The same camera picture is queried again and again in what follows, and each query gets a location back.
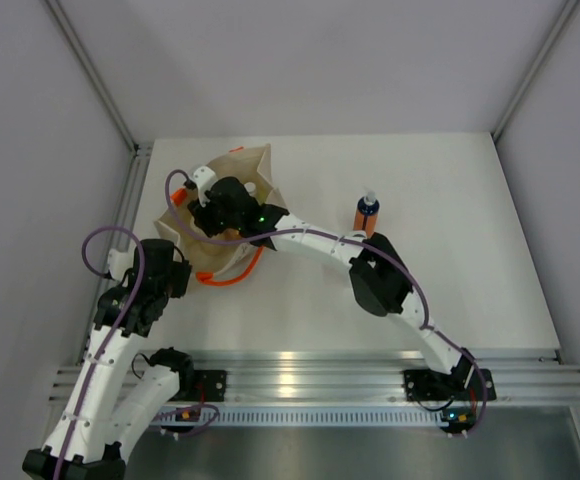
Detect beige canvas bag orange handles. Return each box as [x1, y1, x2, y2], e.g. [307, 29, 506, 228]
[151, 143, 291, 288]

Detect blue orange pump bottle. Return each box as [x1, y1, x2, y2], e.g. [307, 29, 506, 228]
[353, 189, 380, 237]

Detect beige round cap bottle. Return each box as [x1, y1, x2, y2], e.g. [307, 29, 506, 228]
[214, 228, 242, 244]

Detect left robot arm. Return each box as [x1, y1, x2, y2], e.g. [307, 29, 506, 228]
[22, 239, 195, 479]

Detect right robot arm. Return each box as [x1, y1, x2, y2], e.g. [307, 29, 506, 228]
[185, 168, 496, 403]

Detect green pump bottle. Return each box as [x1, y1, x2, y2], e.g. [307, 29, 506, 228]
[245, 182, 257, 196]

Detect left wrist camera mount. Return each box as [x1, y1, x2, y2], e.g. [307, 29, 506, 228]
[107, 249, 134, 280]

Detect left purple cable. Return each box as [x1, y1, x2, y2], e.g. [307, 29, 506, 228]
[49, 225, 147, 480]

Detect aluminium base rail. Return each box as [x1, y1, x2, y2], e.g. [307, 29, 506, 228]
[49, 348, 580, 404]

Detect slotted cable duct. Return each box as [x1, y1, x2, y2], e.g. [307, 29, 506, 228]
[151, 406, 448, 427]

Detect left aluminium frame post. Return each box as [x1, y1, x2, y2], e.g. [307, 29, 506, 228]
[41, 0, 137, 153]

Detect aluminium frame post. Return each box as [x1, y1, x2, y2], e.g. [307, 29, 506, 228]
[41, 0, 137, 153]
[490, 0, 580, 145]

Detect right aluminium frame post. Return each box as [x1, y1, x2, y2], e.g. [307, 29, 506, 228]
[490, 0, 580, 145]

